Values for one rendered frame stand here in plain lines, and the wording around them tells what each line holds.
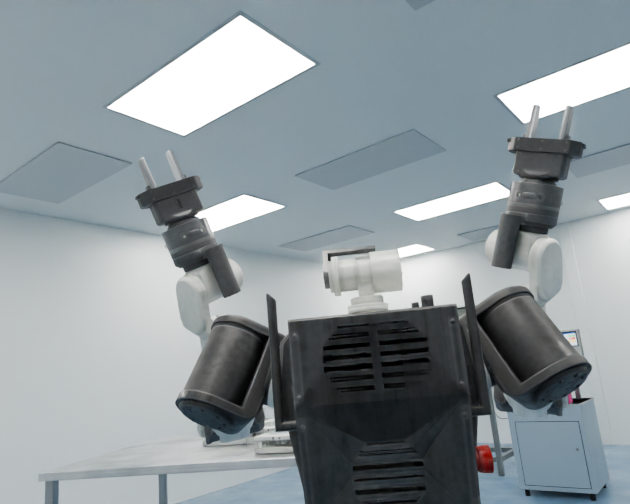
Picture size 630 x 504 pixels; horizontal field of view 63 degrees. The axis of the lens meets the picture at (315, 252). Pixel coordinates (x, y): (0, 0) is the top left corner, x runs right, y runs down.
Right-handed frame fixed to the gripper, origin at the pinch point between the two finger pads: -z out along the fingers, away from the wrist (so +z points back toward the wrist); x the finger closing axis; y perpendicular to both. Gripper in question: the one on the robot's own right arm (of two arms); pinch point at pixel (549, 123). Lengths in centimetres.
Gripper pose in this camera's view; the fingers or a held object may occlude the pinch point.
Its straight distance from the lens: 102.0
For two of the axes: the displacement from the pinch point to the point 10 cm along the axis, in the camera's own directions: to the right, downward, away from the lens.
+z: -1.5, 9.8, 1.1
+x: -8.0, -1.9, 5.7
